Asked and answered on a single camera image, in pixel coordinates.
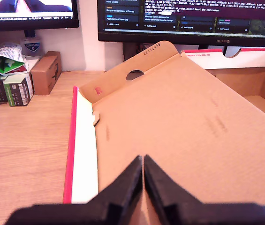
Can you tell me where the green and white carton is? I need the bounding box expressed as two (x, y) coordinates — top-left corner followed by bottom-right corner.
(3, 73), (35, 107)

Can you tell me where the small black computer monitor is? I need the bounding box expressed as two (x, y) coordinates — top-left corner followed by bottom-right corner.
(0, 0), (80, 31)

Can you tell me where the flat white box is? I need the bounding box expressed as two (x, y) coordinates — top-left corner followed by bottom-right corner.
(24, 56), (41, 74)

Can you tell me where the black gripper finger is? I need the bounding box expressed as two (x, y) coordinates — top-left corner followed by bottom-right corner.
(89, 155), (144, 220)
(144, 154), (203, 221)

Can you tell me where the brown cardboard box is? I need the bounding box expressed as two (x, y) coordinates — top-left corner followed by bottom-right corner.
(30, 51), (62, 96)

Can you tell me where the wide black Huawei monitor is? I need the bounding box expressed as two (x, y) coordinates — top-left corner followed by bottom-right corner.
(97, 0), (265, 62)

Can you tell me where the red cardboard shoebox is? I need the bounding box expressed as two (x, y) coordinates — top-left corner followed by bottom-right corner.
(62, 40), (265, 225)

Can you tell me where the clear hand sanitiser bottle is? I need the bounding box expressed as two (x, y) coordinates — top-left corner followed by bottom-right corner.
(19, 29), (43, 57)

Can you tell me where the crumpled printed paper leaflet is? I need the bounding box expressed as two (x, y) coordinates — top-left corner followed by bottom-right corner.
(0, 43), (29, 76)

